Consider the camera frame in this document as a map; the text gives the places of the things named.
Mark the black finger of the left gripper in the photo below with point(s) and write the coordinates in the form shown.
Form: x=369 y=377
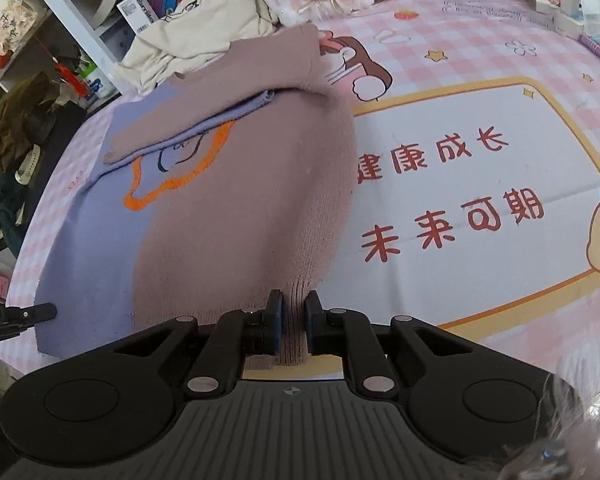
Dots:
x=14 y=321

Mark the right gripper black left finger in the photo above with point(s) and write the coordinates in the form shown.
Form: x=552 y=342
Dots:
x=222 y=348

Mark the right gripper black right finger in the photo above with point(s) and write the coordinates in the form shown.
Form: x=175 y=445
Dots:
x=367 y=350

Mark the mauve and lilac knit sweater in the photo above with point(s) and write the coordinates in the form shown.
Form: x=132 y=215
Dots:
x=220 y=186

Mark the olive green cloth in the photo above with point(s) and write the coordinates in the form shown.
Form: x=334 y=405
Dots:
x=28 y=98

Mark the pink checkered table mat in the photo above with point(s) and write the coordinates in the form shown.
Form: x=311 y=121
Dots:
x=477 y=199

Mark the cream canvas tote bag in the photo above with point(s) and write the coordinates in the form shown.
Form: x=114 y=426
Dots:
x=195 y=33

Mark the white barcode box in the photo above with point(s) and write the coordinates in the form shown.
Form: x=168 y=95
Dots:
x=138 y=13

